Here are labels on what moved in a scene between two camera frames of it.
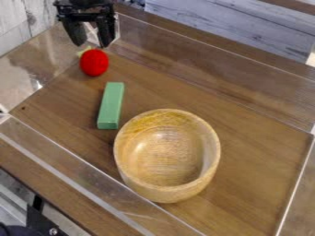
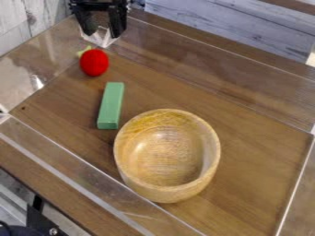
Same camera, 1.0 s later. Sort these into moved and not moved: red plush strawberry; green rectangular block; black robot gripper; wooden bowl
Moved: black robot gripper
Not moved: green rectangular block; wooden bowl; red plush strawberry
